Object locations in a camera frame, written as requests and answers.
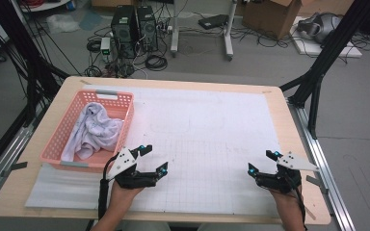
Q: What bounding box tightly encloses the grey translucent sheet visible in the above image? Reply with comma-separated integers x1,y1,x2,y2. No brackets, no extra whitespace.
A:
24,163,110,211

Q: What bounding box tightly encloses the black flat device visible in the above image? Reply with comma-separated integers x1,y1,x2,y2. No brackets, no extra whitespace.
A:
198,13,230,31

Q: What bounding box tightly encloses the aluminium rail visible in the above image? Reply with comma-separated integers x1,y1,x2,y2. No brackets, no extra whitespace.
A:
0,123,35,210
287,100,356,231

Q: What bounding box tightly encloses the white power box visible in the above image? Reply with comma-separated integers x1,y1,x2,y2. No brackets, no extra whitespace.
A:
99,37,112,56

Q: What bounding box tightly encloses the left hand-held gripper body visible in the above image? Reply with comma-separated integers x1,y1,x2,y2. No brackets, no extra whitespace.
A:
105,146,159,191

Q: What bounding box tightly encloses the clear plastic bag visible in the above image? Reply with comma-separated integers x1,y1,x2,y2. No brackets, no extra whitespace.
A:
46,13,80,35

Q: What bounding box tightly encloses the right hand-held gripper black cable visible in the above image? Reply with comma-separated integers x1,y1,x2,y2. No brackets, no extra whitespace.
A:
293,174,308,231

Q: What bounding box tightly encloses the grey metal bracket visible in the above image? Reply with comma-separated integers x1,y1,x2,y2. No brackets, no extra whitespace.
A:
305,174,330,195
1,161,29,178

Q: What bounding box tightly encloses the lilac printed towel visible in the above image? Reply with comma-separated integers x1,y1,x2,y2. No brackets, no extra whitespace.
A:
60,101,124,163

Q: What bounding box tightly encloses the pink plastic basket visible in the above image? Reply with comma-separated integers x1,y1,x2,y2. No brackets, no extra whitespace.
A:
39,90,135,174

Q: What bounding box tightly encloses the person's right hand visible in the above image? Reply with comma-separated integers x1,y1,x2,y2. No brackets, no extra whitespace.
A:
268,187,304,214

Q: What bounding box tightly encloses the person's left hand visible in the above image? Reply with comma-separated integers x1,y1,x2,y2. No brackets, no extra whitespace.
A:
108,181,145,213

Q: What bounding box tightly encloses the grey headset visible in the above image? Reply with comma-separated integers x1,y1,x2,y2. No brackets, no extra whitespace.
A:
297,12,343,44

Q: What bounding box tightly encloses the black computer tower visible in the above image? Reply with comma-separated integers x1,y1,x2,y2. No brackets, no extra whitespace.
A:
136,5,159,52
110,5,139,60

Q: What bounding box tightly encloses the black metal frame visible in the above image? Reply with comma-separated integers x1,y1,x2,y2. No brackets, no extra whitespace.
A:
0,0,70,126
278,0,370,141

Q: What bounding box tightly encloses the coil of black cable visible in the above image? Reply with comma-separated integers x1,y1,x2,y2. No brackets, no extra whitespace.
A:
145,54,169,72

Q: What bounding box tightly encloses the white stand leg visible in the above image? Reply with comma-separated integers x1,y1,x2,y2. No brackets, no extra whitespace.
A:
223,0,239,62
170,0,180,59

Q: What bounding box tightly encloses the white round table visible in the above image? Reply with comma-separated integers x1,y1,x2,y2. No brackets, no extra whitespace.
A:
18,0,71,13

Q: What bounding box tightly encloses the flat cardboard box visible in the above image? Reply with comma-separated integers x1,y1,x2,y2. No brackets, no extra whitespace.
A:
297,0,356,17

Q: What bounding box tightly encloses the large cardboard box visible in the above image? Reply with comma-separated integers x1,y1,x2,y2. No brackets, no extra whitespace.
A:
241,0,303,41

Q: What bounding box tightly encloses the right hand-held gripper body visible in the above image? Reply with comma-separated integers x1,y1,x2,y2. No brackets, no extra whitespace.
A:
254,151,321,194

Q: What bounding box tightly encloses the white foam board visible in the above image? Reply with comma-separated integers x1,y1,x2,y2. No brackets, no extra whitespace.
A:
289,15,364,59

